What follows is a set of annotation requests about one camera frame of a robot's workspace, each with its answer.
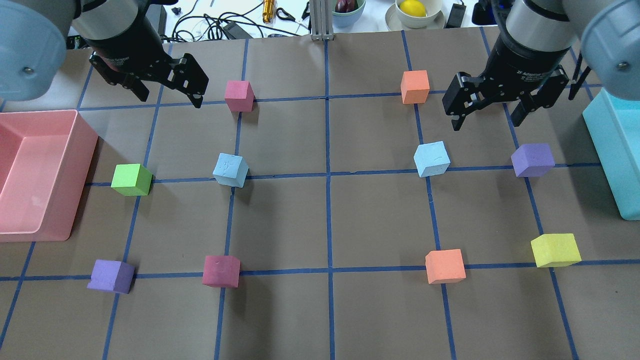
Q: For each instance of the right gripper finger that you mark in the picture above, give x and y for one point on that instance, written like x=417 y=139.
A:
x=545 y=98
x=463 y=97

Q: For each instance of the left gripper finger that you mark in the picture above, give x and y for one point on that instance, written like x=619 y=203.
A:
x=187 y=77
x=127 y=81

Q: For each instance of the upper orange foam block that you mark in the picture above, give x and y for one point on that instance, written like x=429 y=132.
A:
x=415 y=87

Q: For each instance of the orange foam block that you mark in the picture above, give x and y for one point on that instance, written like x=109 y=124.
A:
x=415 y=87
x=445 y=266

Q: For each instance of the black power adapter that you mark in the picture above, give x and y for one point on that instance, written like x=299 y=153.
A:
x=456 y=16

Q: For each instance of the cyan plastic bin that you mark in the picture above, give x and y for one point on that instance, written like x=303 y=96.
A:
x=614 y=127

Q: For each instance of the yellow foam block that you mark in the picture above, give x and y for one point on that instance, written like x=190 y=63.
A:
x=555 y=250

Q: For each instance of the yellow lemon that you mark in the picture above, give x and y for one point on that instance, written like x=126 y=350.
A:
x=413 y=8

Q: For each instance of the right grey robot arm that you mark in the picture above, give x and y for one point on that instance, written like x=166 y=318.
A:
x=535 y=35

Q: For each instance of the aluminium profile post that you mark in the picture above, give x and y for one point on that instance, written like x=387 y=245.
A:
x=321 y=12

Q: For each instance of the lower pink foam block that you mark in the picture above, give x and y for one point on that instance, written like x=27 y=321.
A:
x=221 y=271

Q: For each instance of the right purple foam block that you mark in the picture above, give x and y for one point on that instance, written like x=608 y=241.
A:
x=532 y=160

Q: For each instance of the grey plate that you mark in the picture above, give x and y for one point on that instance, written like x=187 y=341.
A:
x=393 y=23

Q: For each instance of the purple foam block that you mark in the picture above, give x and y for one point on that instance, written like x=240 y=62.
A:
x=111 y=276
x=532 y=160

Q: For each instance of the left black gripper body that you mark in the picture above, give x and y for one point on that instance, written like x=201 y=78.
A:
x=131 y=44

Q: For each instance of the green bowl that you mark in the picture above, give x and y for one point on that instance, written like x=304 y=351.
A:
x=346 y=12

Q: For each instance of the green foam block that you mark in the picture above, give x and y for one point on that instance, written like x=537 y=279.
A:
x=131 y=179

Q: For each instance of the lower orange foam block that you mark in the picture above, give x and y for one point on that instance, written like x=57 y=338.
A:
x=445 y=266

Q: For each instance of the pink plastic bin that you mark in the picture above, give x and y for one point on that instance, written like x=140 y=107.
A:
x=45 y=160

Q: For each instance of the upper pink foam block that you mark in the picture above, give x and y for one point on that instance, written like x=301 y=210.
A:
x=239 y=96

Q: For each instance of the white bowl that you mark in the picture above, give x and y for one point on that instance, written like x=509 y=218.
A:
x=433 y=7

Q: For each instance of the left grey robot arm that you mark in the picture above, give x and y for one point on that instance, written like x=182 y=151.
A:
x=34 y=38

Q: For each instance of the brass tool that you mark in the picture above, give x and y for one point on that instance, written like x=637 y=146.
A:
x=268 y=11

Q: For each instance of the pink foam block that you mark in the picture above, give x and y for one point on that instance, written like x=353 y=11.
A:
x=239 y=96
x=221 y=271

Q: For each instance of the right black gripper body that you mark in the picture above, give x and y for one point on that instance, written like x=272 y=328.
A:
x=525 y=64

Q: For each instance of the left purple foam block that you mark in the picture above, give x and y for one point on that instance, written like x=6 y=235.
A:
x=111 y=276

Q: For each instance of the light blue foam block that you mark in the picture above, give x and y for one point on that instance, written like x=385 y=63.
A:
x=231 y=170
x=431 y=159

